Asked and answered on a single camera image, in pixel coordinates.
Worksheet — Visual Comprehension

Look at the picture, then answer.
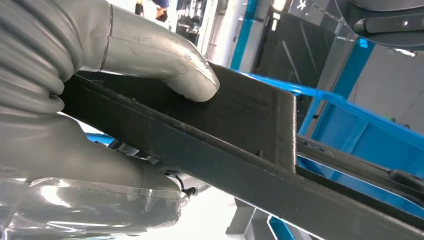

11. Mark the blue metal shelf rack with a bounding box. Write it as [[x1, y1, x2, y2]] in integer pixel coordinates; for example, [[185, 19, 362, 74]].
[[85, 0, 424, 240]]

